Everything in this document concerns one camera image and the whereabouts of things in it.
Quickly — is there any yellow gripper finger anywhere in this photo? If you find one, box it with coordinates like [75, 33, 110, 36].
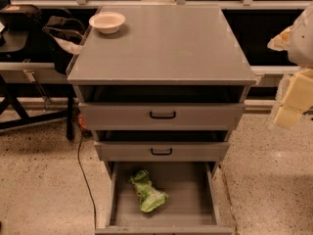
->
[273, 69, 313, 128]
[267, 27, 291, 51]

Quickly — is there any grey top drawer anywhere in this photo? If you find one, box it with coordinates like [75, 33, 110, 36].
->
[77, 85, 246, 131]

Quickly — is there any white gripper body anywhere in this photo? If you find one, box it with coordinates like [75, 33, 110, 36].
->
[288, 3, 313, 68]

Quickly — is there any white bowl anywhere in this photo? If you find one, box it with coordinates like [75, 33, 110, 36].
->
[89, 12, 125, 34]

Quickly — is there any black cable on floor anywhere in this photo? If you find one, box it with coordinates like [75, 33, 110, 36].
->
[76, 130, 98, 230]

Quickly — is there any grey open bottom drawer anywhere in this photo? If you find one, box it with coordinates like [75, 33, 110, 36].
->
[94, 161, 235, 235]

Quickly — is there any grey drawer cabinet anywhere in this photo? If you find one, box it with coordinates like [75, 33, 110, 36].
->
[66, 4, 258, 168]

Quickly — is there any black top drawer handle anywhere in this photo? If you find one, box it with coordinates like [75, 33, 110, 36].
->
[149, 111, 176, 119]

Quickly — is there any black middle drawer handle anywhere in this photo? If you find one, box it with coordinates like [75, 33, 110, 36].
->
[150, 148, 172, 156]

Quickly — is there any black bag on table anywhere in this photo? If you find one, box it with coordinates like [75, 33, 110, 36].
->
[0, 5, 42, 30]

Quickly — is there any grey middle drawer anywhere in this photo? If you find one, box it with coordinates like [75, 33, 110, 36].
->
[95, 130, 229, 162]

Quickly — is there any black folding table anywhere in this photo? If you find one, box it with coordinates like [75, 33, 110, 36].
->
[0, 30, 74, 140]

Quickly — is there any black drawer handle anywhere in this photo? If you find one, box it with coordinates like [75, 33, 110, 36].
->
[150, 148, 172, 156]
[149, 111, 176, 119]

